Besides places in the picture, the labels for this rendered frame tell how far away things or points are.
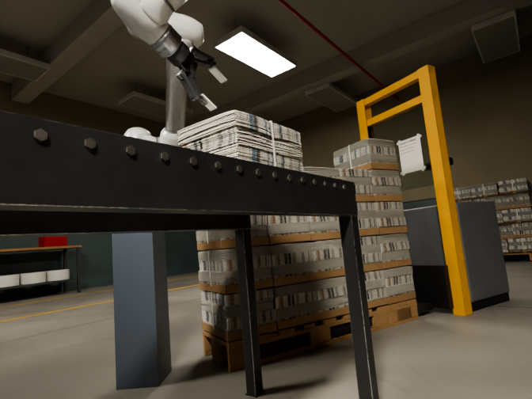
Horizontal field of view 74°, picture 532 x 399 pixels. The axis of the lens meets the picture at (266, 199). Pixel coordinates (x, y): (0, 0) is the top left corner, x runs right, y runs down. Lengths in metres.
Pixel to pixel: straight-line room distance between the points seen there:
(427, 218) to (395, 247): 0.58
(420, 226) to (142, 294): 2.22
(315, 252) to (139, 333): 1.04
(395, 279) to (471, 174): 6.07
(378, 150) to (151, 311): 1.83
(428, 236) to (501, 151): 5.55
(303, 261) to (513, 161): 6.80
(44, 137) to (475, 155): 8.30
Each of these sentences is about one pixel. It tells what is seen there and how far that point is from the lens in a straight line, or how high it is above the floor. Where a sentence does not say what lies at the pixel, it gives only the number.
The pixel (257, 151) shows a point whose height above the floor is 0.91.
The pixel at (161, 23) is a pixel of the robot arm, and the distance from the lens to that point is 1.18.
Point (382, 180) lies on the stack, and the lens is 2.61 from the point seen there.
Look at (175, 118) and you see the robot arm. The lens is 1.86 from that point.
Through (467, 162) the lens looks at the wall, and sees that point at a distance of 8.54.
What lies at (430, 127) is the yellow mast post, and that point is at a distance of 2.96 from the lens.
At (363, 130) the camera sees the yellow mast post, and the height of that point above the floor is 1.56.
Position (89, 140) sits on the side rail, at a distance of 0.58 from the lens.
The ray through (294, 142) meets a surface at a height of 0.98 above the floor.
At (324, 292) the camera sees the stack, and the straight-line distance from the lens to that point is 2.17.
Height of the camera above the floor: 0.61
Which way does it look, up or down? 7 degrees up
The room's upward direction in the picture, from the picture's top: 5 degrees counter-clockwise
